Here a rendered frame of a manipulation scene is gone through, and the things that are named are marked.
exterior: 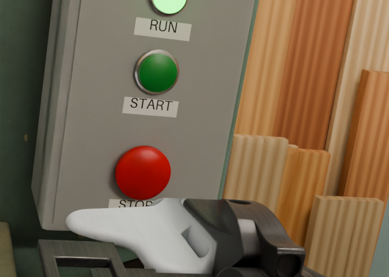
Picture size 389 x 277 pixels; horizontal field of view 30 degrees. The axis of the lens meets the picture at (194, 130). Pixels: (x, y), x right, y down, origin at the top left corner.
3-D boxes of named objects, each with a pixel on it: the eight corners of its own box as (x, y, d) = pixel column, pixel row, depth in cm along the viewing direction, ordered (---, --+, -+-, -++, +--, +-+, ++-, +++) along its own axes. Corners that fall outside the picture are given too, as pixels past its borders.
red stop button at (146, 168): (110, 193, 40) (117, 141, 39) (162, 196, 41) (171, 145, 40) (114, 201, 39) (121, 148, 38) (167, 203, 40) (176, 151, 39)
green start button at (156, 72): (131, 91, 38) (137, 46, 37) (174, 95, 39) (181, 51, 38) (133, 94, 38) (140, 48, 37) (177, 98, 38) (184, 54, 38)
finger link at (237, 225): (190, 163, 28) (283, 273, 20) (227, 166, 28) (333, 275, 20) (169, 274, 29) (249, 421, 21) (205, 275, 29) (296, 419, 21)
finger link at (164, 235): (55, 147, 31) (90, 243, 23) (186, 158, 33) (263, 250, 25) (46, 214, 32) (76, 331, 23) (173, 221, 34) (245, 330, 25)
